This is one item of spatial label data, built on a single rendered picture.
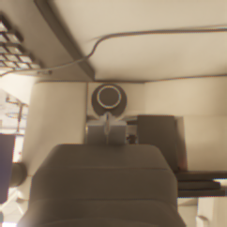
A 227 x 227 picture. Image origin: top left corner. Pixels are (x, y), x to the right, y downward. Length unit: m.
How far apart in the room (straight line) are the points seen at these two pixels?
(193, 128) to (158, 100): 0.09
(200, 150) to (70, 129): 0.24
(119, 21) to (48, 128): 0.22
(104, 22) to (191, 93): 0.20
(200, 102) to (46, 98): 0.29
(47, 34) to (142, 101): 0.20
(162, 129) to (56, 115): 0.20
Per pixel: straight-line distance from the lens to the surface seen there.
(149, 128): 0.30
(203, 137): 0.34
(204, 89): 0.33
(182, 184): 0.27
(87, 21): 0.20
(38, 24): 0.19
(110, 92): 0.27
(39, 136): 0.32
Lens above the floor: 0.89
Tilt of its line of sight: 14 degrees down
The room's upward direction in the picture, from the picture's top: 179 degrees counter-clockwise
